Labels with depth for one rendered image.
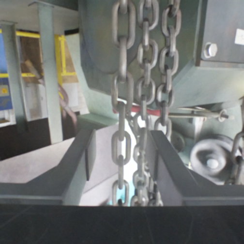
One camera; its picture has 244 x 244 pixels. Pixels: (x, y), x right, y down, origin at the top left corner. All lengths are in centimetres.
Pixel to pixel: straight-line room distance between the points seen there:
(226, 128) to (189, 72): 103
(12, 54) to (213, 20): 83
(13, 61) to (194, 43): 82
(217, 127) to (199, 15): 107
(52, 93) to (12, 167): 26
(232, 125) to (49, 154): 102
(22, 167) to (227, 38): 61
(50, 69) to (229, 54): 50
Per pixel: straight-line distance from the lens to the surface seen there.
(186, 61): 23
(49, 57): 62
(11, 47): 94
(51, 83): 62
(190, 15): 24
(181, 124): 133
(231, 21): 27
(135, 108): 34
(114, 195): 17
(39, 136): 103
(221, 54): 26
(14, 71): 94
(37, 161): 66
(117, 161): 16
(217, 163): 114
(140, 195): 23
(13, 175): 64
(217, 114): 51
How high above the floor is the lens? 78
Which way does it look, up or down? 17 degrees up
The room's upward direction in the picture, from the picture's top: 179 degrees counter-clockwise
